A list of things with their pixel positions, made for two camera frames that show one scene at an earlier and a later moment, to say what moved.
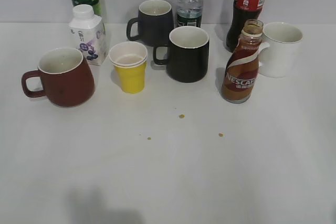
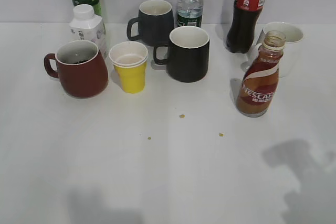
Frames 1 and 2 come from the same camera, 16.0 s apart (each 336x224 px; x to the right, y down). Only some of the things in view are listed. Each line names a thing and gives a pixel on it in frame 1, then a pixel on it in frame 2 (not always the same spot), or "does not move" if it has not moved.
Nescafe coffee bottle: x=242 y=69 to x=259 y=85
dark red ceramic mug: x=63 y=76 to x=81 y=69
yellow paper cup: x=129 y=59 does not move
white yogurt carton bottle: x=87 y=34 does not move
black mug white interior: x=186 y=54 does not move
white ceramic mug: x=277 y=57 does not move
